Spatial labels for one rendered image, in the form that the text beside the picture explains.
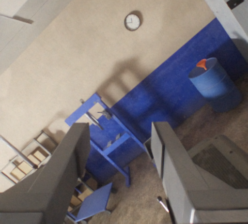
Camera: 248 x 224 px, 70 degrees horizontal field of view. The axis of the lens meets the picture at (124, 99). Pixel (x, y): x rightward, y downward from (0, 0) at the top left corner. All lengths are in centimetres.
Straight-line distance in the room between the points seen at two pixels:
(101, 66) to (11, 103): 213
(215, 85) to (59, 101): 312
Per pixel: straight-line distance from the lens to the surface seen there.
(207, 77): 340
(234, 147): 114
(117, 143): 370
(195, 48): 404
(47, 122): 440
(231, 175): 103
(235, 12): 380
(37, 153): 437
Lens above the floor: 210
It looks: 12 degrees down
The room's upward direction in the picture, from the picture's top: 43 degrees counter-clockwise
